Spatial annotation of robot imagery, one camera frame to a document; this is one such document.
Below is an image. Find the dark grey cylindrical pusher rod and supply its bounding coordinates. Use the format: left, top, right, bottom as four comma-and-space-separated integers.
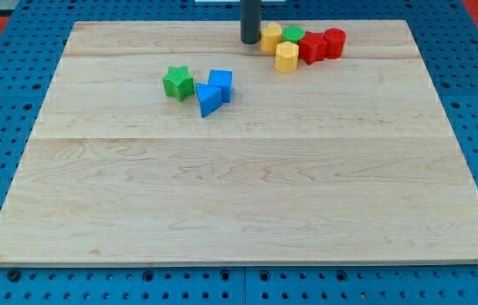
240, 0, 261, 45

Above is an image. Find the yellow hexagon block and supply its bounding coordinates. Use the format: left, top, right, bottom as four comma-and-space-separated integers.
275, 42, 299, 74

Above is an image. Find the blue cube block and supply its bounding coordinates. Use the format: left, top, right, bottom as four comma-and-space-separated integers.
208, 69, 233, 103

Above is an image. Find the green star block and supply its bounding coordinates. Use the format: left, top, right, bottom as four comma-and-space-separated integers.
163, 65, 195, 102

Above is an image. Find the yellow heart block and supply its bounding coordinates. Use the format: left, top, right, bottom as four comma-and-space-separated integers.
259, 21, 282, 53

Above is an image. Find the green cylinder block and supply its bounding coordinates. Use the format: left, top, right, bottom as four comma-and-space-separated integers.
281, 25, 305, 44

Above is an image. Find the red pentagon block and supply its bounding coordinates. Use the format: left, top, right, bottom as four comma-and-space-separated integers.
298, 31, 327, 65

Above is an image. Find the red cylinder block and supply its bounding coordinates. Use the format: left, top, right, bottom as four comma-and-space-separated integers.
323, 28, 347, 59

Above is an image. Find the blue triangle block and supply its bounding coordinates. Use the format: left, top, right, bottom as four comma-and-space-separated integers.
195, 83, 223, 118

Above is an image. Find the light wooden board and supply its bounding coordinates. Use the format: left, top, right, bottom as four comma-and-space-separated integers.
0, 20, 478, 268

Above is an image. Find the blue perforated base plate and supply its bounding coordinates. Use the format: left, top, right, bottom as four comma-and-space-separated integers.
0, 1, 478, 304

